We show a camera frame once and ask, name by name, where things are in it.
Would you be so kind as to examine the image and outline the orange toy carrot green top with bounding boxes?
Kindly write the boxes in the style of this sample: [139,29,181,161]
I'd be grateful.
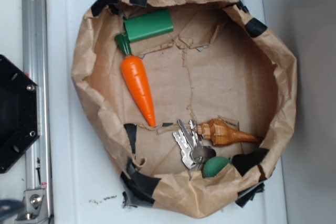
[115,33,156,127]

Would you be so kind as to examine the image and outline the brown paper bag bin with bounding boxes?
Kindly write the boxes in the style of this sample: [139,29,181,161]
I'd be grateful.
[71,0,297,218]

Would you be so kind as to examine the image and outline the brown spiral seashell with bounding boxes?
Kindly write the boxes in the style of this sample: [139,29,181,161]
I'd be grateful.
[196,119,262,146]

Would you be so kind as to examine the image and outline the silver key bunch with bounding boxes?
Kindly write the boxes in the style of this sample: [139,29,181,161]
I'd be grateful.
[173,119,216,170]

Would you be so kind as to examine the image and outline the green rectangular block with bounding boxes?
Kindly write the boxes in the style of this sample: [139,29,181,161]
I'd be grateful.
[124,9,174,42]

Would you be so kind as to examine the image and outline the green foam ball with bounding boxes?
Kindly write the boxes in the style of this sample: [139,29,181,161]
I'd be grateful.
[202,156,230,178]

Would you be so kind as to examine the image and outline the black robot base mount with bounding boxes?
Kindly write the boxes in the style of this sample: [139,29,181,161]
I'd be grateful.
[1,55,39,174]

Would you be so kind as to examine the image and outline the aluminium extrusion rail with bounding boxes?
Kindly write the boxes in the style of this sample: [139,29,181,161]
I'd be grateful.
[22,0,54,223]

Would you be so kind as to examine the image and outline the metal corner bracket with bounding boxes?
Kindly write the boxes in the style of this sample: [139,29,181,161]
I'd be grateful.
[15,189,48,223]

